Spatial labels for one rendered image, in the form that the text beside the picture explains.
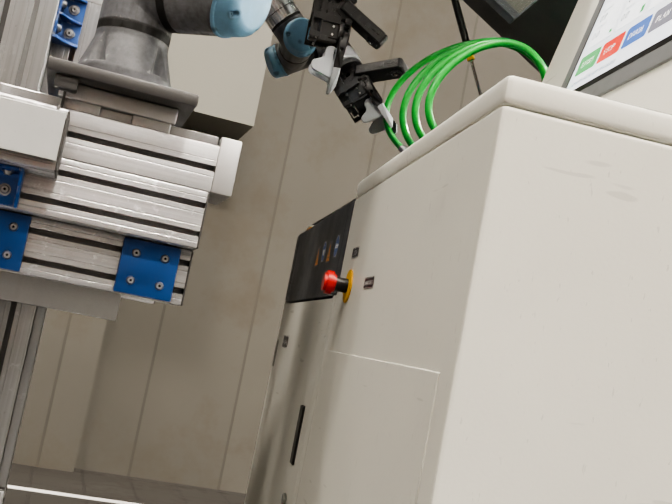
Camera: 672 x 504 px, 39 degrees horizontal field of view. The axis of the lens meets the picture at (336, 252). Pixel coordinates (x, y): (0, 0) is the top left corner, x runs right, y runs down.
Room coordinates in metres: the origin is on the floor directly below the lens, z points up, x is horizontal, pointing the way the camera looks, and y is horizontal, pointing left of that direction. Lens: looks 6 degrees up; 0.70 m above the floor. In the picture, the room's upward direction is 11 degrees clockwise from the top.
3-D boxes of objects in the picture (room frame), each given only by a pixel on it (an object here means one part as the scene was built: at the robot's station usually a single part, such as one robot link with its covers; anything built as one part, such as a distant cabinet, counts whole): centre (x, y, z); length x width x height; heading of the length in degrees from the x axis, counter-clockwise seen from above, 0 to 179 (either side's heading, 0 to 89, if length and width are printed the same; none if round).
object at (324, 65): (1.86, 0.09, 1.25); 0.06 x 0.03 x 0.09; 99
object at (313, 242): (1.88, 0.02, 0.87); 0.62 x 0.04 x 0.16; 9
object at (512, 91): (1.21, -0.18, 0.96); 0.70 x 0.22 x 0.03; 9
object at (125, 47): (1.48, 0.38, 1.09); 0.15 x 0.15 x 0.10
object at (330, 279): (1.43, -0.01, 0.80); 0.05 x 0.04 x 0.05; 9
